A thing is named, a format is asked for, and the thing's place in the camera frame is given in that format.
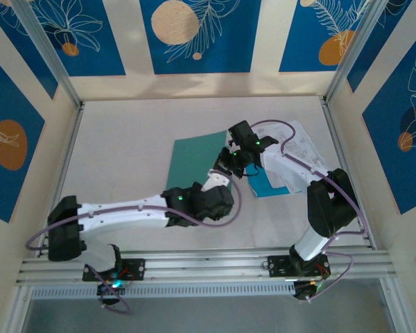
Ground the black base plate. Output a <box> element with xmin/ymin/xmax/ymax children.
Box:
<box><xmin>82</xmin><ymin>258</ymin><xmax>146</xmax><ymax>282</ymax></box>
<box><xmin>267</xmin><ymin>254</ymin><xmax>331</xmax><ymax>279</ymax></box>

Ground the left black controller box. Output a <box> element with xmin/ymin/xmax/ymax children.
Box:
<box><xmin>96</xmin><ymin>277</ymin><xmax>128</xmax><ymax>307</ymax></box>

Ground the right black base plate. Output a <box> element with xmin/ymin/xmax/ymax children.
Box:
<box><xmin>267</xmin><ymin>254</ymin><xmax>331</xmax><ymax>279</ymax></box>

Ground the green file folder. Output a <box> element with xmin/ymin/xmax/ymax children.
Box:
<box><xmin>166</xmin><ymin>130</ymin><xmax>294</xmax><ymax>199</ymax></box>

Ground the black controller box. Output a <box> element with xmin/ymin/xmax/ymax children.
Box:
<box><xmin>293</xmin><ymin>280</ymin><xmax>322</xmax><ymax>302</ymax></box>
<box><xmin>96</xmin><ymin>277</ymin><xmax>128</xmax><ymax>307</ymax></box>

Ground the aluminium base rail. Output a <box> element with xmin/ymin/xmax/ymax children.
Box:
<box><xmin>15</xmin><ymin>246</ymin><xmax>393</xmax><ymax>287</ymax></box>

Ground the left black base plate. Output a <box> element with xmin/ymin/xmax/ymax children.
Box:
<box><xmin>82</xmin><ymin>258</ymin><xmax>146</xmax><ymax>282</ymax></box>

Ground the grey slotted cable duct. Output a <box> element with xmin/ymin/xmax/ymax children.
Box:
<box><xmin>29</xmin><ymin>281</ymin><xmax>297</xmax><ymax>300</ymax></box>

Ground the white printed paper sheet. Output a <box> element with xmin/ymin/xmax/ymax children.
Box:
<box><xmin>254</xmin><ymin>119</ymin><xmax>329</xmax><ymax>174</ymax></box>
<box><xmin>263</xmin><ymin>152</ymin><xmax>303</xmax><ymax>196</ymax></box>

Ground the short aluminium frame post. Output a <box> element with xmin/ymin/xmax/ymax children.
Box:
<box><xmin>5</xmin><ymin>284</ymin><xmax>34</xmax><ymax>333</ymax></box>
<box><xmin>379</xmin><ymin>277</ymin><xmax>408</xmax><ymax>333</ymax></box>

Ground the aluminium side rail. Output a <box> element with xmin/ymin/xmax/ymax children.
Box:
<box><xmin>319</xmin><ymin>96</ymin><xmax>378</xmax><ymax>250</ymax></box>
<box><xmin>36</xmin><ymin>103</ymin><xmax>86</xmax><ymax>258</ymax></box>

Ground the right black controller box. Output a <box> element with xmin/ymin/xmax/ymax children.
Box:
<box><xmin>293</xmin><ymin>280</ymin><xmax>322</xmax><ymax>302</ymax></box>

